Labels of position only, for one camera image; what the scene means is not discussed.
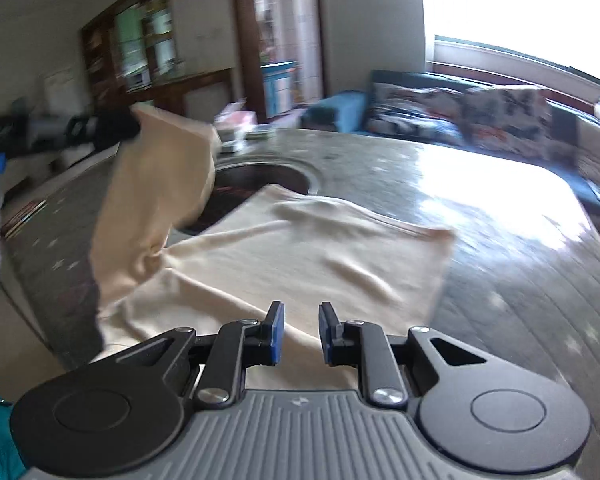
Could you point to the wooden door frame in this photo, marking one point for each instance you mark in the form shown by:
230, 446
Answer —
280, 25

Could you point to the teal and white shelf cart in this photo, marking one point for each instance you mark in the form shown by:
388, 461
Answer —
279, 87

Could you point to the beige garment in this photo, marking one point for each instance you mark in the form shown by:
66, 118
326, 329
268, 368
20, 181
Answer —
280, 255

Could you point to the bright window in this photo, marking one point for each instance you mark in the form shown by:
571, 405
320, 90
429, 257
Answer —
520, 10

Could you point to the floral cushion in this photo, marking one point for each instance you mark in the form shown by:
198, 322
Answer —
410, 110
510, 115

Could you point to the blue sofa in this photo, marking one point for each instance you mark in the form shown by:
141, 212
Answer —
480, 120

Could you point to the wooden bookshelf cabinet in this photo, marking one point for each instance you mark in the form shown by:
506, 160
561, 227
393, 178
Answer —
145, 50

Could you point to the beige blanket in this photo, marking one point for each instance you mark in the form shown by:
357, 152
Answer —
597, 155

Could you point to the round dark table inset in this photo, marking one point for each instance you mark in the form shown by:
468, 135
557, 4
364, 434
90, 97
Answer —
260, 180

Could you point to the stack of books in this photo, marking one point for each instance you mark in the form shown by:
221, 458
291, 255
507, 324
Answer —
22, 215

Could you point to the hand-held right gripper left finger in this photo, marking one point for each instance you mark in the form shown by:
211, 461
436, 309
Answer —
277, 335

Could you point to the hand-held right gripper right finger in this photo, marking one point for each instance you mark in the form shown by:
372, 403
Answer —
325, 335

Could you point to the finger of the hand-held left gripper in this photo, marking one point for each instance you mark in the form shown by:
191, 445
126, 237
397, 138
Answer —
107, 129

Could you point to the white box with pink lid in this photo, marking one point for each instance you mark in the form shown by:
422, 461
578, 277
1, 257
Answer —
234, 125

